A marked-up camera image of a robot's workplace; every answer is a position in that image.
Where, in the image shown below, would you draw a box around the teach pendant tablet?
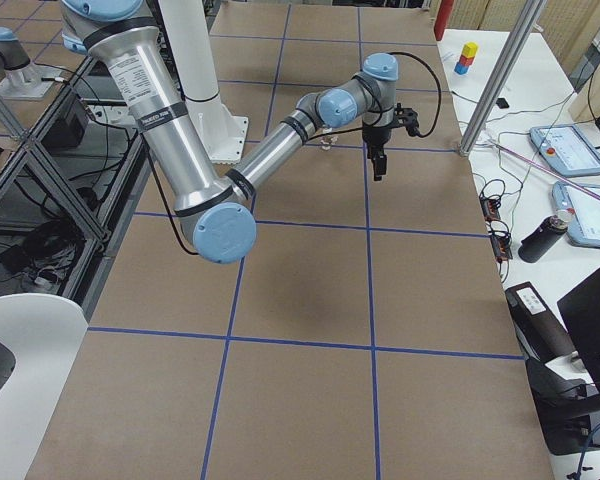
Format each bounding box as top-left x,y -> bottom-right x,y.
529,124 -> 600,177
552,181 -> 600,248

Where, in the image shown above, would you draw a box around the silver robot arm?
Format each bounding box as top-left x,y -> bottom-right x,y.
0,27 -> 62,100
61,1 -> 418,264

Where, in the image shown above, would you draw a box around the far teach pendant tablet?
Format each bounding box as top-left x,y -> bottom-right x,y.
529,124 -> 600,177

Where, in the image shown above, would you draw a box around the red fire extinguisher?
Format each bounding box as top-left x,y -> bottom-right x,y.
434,0 -> 454,41

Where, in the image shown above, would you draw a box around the white PPR valve with handle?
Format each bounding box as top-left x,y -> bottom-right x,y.
320,134 -> 339,151

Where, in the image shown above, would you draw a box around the stacked coloured blocks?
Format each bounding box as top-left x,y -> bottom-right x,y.
454,42 -> 479,75

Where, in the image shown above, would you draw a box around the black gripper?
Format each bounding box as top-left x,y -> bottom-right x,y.
362,103 -> 420,181

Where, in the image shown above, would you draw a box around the small electronics board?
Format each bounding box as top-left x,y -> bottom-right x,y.
480,197 -> 501,222

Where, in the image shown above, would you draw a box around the black cylindrical bottle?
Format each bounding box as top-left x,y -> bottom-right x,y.
518,208 -> 575,263

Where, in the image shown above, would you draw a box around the near teach pendant tablet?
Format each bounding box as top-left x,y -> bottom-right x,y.
552,181 -> 600,248

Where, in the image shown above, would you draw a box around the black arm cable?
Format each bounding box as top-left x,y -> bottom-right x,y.
324,51 -> 442,144

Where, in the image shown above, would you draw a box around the aluminium frame post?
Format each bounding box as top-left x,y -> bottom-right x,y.
458,0 -> 547,157

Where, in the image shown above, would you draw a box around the white central pedestal column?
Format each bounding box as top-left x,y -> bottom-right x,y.
158,0 -> 249,164

